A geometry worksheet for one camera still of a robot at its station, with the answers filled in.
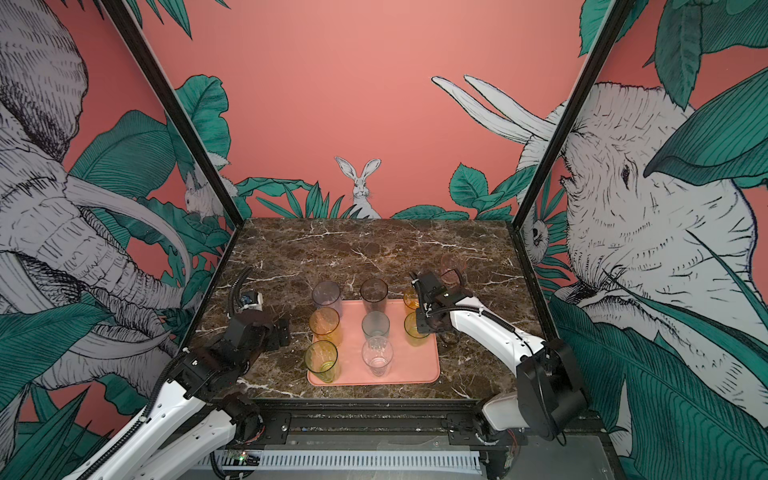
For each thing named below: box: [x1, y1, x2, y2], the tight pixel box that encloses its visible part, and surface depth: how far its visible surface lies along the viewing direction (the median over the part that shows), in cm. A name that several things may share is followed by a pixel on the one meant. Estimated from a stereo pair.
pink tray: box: [307, 299, 441, 386], surface depth 86 cm
